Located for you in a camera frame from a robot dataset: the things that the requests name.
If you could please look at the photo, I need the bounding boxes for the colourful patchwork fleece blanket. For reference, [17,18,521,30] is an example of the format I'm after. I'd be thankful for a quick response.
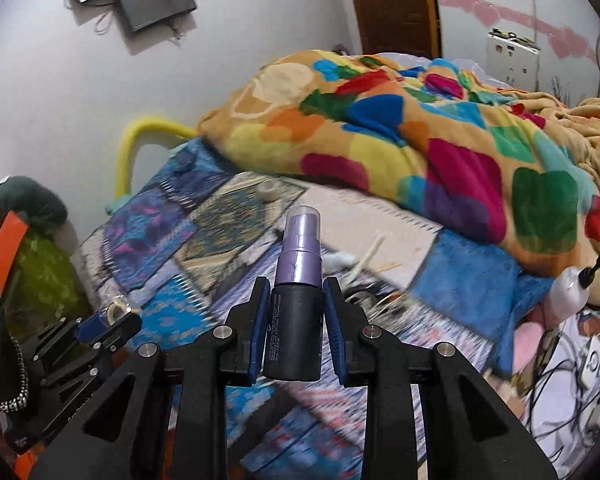
[197,50,600,306]

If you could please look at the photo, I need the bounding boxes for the tangled black cables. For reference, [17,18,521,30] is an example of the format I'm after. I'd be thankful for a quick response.
[519,309,600,461]

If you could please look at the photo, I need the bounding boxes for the small clear ring item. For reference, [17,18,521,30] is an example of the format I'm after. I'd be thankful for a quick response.
[105,295,132,326]

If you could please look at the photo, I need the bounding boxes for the brown wooden door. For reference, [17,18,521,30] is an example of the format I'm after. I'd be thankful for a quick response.
[352,0,441,58]

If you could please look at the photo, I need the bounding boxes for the white wall socket panel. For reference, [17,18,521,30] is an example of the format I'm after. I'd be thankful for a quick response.
[486,28,540,91]

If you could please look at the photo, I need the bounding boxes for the white tape roll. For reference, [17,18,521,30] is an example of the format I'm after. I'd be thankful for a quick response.
[256,179,283,203]

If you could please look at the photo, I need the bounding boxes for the white bottle with black cap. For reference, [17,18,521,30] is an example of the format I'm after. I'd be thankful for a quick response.
[543,256,600,330]

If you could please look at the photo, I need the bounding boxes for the purple and black spray bottle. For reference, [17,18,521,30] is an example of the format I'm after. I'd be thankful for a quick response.
[263,206,324,382]

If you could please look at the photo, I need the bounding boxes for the white stick on bed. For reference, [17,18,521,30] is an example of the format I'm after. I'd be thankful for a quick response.
[346,233,385,286]

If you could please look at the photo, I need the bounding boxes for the green leaf pattern bag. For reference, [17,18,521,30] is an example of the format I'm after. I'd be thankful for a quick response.
[4,230,92,342]

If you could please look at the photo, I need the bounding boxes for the black box under television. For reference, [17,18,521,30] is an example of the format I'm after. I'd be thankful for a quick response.
[117,0,197,34]

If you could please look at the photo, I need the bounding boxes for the dark green plush item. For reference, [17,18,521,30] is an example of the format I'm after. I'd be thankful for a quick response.
[0,176,68,231]

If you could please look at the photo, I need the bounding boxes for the yellow foam tube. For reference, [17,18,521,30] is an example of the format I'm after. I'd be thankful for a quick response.
[114,116,199,200]

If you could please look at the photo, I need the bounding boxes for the patterned patchwork bed sheet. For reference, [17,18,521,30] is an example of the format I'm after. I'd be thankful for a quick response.
[73,141,556,479]

